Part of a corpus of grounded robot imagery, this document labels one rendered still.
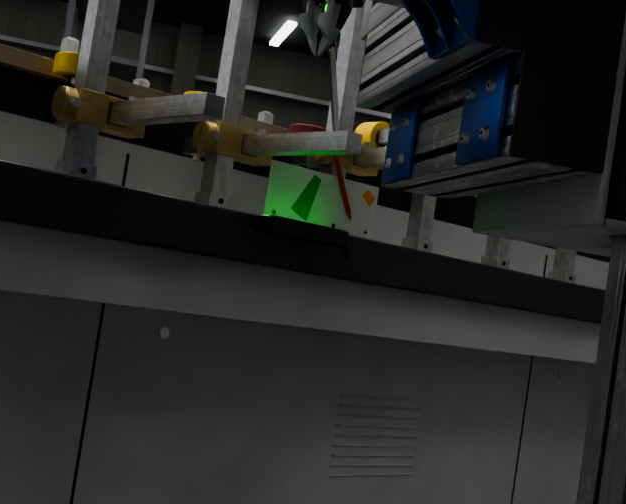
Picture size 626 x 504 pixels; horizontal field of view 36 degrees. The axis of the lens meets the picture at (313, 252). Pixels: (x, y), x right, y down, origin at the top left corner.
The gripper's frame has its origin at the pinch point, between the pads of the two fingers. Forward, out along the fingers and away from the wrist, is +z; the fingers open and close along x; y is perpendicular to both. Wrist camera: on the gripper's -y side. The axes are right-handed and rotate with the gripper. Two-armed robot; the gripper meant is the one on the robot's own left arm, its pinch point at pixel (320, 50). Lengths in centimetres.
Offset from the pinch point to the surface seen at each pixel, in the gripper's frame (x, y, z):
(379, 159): 6.7, -15.2, 15.1
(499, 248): 16, -61, 24
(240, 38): -10.1, 9.1, 1.1
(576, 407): 20, -135, 58
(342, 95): -2.0, -13.7, 4.1
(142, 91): -30.0, 7.7, 10.3
